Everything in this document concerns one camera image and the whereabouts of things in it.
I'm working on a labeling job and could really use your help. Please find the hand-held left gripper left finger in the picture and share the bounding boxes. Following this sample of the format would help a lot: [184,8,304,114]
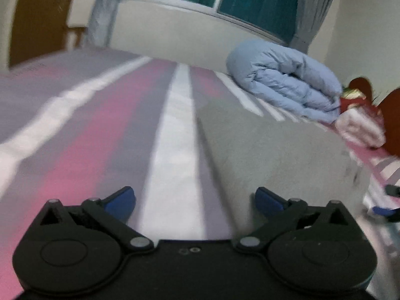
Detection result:
[39,186,155,254]

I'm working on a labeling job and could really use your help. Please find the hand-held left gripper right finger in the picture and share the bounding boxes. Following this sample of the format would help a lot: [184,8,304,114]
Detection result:
[234,186,361,254]

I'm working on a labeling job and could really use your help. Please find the grey pants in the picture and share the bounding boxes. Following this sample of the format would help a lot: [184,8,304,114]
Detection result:
[196,99,373,242]

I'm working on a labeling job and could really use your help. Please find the grey white striped cloth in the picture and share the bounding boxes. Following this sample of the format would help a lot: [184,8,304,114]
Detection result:
[359,156,400,201]

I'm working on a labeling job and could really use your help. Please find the brown wooden headboard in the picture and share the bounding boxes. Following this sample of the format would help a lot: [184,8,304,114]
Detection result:
[348,76,400,157]

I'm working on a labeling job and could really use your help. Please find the white folded blanket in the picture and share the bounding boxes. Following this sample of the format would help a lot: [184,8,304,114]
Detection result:
[336,108,387,150]

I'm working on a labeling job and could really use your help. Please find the pink grey white striped bedsheet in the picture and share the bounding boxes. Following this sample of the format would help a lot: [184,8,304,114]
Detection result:
[0,45,400,291]

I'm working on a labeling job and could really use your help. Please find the light blue folded duvet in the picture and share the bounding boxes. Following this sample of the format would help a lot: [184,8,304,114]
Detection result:
[226,39,344,124]

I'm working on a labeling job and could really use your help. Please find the grey curtain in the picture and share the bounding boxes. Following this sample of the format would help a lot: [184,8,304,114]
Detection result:
[289,0,342,54]
[85,0,131,50]

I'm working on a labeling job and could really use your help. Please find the window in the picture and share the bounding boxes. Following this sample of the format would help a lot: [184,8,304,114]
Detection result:
[124,0,303,44]

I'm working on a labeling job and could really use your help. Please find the brown wooden door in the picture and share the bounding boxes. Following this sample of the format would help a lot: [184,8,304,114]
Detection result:
[9,0,79,68]

